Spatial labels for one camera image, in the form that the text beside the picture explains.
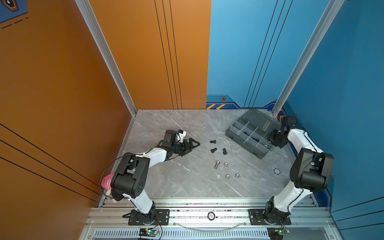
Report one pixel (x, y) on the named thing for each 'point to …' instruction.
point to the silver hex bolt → (216, 165)
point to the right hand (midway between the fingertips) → (268, 139)
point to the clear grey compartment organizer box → (251, 130)
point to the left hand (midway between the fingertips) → (196, 146)
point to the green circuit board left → (146, 232)
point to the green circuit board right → (276, 233)
